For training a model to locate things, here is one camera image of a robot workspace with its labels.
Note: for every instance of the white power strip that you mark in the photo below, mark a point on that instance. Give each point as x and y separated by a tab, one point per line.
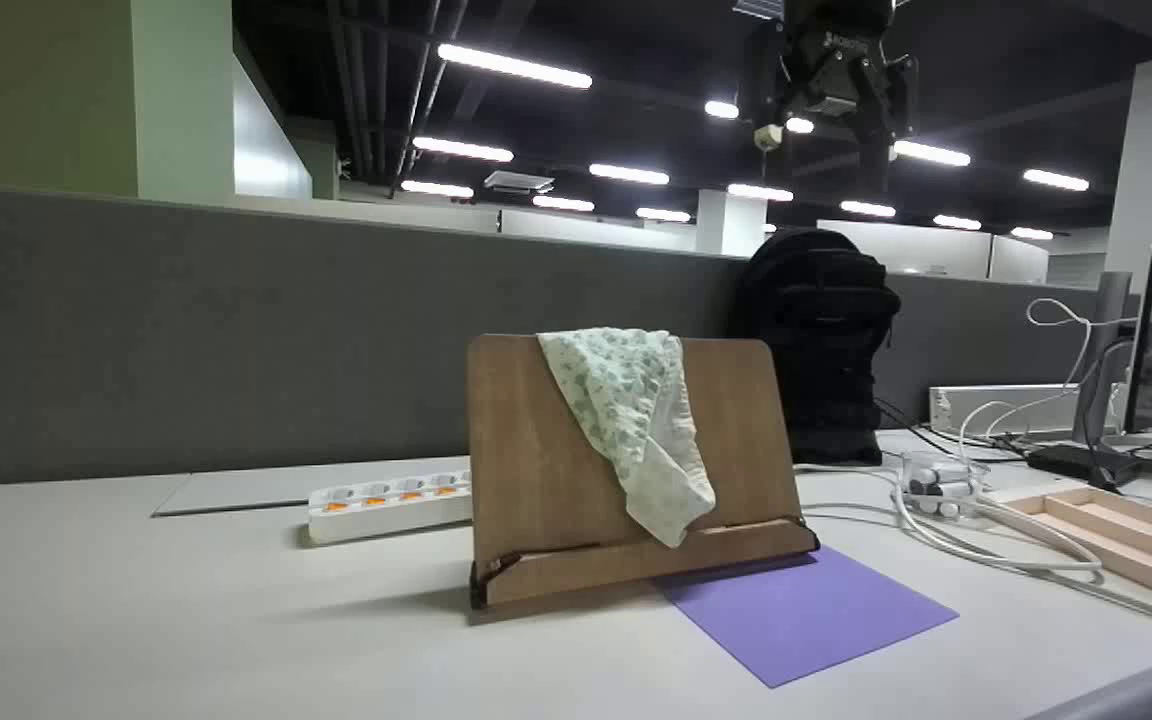
390	504

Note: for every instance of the grey office partition panel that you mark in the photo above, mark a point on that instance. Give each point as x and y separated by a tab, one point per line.
203	335

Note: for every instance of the white rectangular box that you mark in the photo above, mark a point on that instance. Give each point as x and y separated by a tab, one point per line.
1001	408

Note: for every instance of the grey monitor stand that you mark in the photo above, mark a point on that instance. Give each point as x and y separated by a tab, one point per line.
1108	401

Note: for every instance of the purple paper sheet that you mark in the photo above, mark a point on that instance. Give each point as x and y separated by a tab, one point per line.
803	613

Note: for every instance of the long ceiling light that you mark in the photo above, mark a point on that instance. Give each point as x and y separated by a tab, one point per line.
562	203
870	211
957	223
629	173
462	150
723	111
1034	235
931	153
661	213
437	189
512	66
760	193
1056	178

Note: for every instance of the light wooden frame tray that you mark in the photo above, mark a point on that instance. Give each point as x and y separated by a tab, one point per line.
1120	535

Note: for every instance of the white green floral towel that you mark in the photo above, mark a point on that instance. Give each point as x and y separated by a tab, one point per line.
629	401

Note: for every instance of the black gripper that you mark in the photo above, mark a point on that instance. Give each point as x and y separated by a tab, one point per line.
843	43

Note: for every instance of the wooden book stand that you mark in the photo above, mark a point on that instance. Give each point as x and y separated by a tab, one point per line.
550	452

